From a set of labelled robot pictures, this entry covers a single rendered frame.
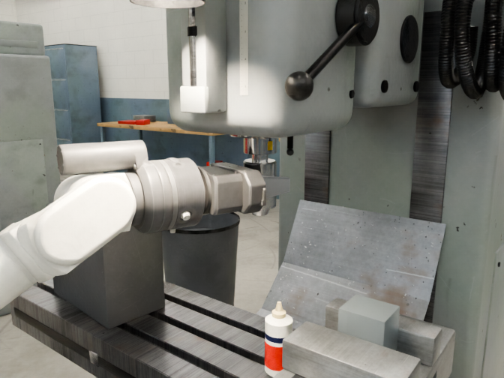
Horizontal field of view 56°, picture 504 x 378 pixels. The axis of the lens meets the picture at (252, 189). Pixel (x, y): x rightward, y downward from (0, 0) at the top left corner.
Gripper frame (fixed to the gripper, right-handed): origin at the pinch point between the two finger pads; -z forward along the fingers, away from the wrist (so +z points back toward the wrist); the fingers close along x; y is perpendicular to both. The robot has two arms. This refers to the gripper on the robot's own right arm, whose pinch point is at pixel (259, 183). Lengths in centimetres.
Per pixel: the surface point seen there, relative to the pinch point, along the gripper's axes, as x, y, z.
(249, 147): -0.8, -5.3, 2.3
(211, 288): 161, 94, -78
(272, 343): -4.8, 22.3, 0.8
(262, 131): -8.9, -8.2, 5.7
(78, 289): 31.7, 23.5, 18.8
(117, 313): 22.0, 25.3, 14.7
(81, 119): 716, 34, -147
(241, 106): -6.7, -11.0, 7.3
